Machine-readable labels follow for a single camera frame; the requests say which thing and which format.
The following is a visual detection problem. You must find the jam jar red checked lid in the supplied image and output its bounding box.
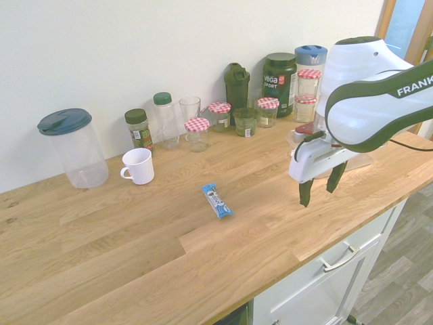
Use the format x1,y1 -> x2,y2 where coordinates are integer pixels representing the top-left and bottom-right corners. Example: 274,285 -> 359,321
296,68 -> 323,98
256,97 -> 281,129
184,117 -> 212,154
293,94 -> 319,124
207,101 -> 233,133

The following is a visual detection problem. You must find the spice jar dark lid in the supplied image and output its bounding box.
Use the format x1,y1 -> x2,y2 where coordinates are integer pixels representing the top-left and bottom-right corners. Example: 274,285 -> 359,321
124,108 -> 156,154

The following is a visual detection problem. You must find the clear pitcher teal lid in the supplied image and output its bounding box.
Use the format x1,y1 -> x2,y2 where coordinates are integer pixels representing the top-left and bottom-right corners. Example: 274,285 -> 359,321
37,108 -> 110,189

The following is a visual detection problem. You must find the dark green shaker bottle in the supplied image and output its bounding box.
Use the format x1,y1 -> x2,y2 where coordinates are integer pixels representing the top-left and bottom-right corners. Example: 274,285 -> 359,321
224,62 -> 251,127

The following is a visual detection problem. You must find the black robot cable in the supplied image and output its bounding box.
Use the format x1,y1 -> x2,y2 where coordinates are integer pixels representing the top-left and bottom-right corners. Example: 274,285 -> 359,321
293,131 -> 433,164

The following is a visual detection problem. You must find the clear bottle green cap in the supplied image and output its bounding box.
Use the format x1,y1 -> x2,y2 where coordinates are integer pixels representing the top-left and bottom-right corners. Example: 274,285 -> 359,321
152,91 -> 181,151

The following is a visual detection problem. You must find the green plastic tub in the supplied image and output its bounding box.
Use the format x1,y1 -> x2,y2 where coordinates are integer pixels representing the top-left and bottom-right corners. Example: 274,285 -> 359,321
232,107 -> 259,138

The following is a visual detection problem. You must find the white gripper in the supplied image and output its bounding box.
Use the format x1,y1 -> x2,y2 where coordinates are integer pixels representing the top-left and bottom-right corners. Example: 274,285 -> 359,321
288,137 -> 355,208

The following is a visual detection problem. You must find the silver drawer handle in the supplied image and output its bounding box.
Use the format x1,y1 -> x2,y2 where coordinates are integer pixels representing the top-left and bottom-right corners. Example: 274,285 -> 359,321
320,246 -> 361,274

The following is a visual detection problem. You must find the frosted pitcher blue lid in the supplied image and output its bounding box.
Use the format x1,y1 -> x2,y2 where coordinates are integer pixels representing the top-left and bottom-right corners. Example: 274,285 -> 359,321
294,45 -> 329,103

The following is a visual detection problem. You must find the dark Vega protein tub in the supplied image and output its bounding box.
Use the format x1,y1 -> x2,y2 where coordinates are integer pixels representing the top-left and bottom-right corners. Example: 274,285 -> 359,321
263,52 -> 298,119

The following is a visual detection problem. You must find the white mug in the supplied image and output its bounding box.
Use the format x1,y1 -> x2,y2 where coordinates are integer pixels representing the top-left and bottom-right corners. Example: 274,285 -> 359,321
120,148 -> 156,186

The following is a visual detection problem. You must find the blue protein bar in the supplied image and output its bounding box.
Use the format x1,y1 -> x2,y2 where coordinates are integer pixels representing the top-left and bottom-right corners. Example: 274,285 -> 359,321
202,183 -> 235,220

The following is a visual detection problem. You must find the white drawer with metal handle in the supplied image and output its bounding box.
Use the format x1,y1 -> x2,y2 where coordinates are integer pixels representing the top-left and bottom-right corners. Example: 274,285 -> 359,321
252,198 -> 409,325

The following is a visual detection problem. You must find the tall drinking glass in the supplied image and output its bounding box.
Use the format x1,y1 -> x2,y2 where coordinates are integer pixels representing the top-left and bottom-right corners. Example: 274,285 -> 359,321
179,96 -> 202,129

